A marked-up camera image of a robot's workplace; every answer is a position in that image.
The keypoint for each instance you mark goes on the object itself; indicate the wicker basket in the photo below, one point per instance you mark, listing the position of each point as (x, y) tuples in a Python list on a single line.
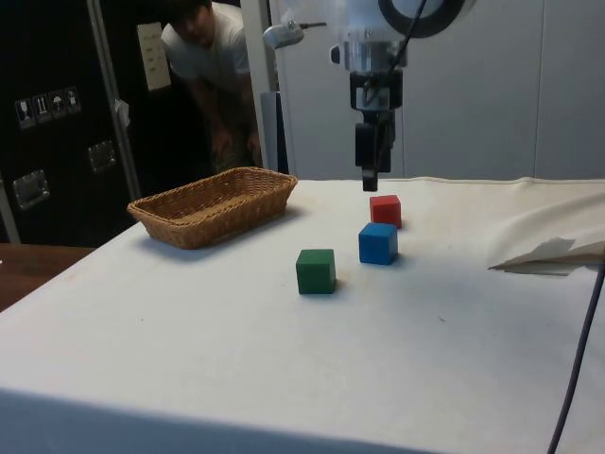
[(212, 213)]

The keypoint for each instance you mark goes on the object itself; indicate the green cube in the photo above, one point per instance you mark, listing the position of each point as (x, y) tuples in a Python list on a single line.
[(315, 273)]

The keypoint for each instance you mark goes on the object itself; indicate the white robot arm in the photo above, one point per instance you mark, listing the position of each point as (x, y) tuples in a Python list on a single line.
[(364, 19)]

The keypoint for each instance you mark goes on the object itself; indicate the person in white shirt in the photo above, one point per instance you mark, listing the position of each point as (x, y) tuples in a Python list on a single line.
[(208, 47)]

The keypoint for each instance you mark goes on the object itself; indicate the silver grey fixture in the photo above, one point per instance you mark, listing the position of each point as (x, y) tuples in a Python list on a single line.
[(283, 35)]

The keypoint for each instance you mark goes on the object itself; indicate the red cube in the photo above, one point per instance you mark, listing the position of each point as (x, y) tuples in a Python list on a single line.
[(385, 210)]

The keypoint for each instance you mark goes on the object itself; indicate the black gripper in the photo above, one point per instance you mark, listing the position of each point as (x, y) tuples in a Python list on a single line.
[(359, 85)]

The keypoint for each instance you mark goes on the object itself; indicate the blue cube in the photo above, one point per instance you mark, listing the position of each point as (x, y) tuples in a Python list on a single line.
[(377, 245)]

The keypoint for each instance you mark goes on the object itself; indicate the black cabinet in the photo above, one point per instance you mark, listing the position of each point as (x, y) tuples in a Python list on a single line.
[(57, 94)]

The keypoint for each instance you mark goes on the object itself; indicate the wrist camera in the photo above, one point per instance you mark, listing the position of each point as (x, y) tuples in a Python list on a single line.
[(366, 54)]

